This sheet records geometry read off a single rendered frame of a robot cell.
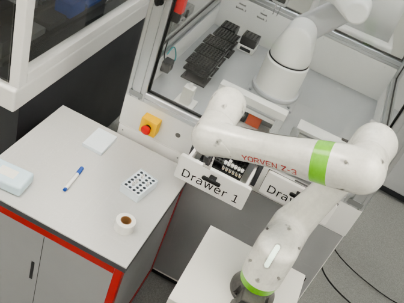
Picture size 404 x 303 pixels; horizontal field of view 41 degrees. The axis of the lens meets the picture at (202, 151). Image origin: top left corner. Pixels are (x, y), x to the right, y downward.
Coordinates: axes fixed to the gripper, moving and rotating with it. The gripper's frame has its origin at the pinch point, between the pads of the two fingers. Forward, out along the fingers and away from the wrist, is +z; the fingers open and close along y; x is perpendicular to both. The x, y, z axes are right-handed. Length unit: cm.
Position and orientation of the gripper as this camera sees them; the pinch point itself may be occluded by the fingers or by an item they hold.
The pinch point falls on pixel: (208, 162)
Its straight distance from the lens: 191.1
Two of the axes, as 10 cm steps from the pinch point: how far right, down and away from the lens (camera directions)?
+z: -1.5, 5.1, 8.5
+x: 8.8, 4.6, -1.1
